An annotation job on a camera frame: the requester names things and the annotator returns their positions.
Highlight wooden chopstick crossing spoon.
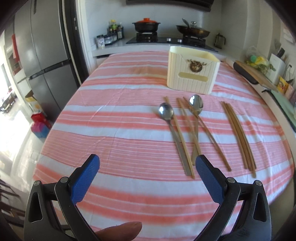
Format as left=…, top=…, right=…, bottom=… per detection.
left=183, top=97, right=232, bottom=172

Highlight steel spoon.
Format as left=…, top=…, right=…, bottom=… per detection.
left=189, top=94, right=203, bottom=165
left=158, top=102, right=191, bottom=176

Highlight operator left hand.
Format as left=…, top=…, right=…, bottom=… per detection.
left=96, top=221, right=142, bottom=241

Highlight red pink boxes on floor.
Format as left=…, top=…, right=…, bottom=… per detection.
left=31, top=113, right=52, bottom=138

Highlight pink white striped tablecloth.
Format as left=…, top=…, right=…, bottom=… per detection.
left=33, top=52, right=295, bottom=240

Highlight green dish mat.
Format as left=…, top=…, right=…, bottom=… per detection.
left=270, top=90, right=295, bottom=132

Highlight yellow snack packet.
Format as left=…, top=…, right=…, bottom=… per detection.
left=277, top=76, right=289, bottom=94

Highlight wooden cutting board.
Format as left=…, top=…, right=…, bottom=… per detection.
left=233, top=60, right=278, bottom=92

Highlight cream ribbed utensil holder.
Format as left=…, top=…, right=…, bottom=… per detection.
left=166, top=46, right=221, bottom=95

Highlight bag of sponges rack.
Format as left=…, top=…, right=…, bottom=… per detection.
left=245, top=46, right=276, bottom=75

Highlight white knife block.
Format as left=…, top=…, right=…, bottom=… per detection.
left=266, top=53, right=286, bottom=85

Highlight dark french press jug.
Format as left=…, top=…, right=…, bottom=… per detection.
left=214, top=33, right=226, bottom=49

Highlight white jar with pattern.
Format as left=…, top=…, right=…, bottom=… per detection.
left=96, top=35, right=105, bottom=49

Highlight black gas cooktop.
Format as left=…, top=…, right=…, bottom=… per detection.
left=126, top=33, right=218, bottom=52

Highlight grey steel refrigerator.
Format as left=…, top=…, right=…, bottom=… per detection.
left=4, top=1, right=81, bottom=122

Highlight spice jar rack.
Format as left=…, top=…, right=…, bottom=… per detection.
left=103, top=34, right=117, bottom=45

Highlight black wok with glass lid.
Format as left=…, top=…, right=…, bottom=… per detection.
left=176, top=18, right=210, bottom=38

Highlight condiment bottles cluster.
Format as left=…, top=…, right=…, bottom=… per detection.
left=107, top=20, right=125, bottom=40

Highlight black clay pot orange lid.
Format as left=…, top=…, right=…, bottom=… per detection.
left=133, top=18, right=160, bottom=34

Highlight black range hood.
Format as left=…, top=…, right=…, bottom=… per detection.
left=125, top=0, right=214, bottom=12

